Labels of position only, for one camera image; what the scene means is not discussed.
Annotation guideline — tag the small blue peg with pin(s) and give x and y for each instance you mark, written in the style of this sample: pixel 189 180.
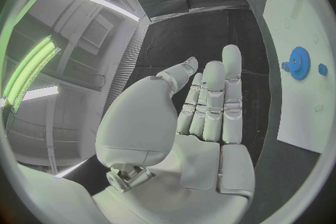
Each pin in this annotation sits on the small blue peg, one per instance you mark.
pixel 285 66

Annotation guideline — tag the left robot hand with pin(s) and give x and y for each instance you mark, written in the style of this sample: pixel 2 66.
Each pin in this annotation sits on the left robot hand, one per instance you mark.
pixel 168 165

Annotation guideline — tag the blue gear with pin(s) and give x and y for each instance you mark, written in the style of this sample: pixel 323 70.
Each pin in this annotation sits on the blue gear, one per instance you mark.
pixel 300 63

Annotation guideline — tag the white task board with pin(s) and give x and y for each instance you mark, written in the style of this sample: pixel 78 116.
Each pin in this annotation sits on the white task board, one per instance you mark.
pixel 296 112

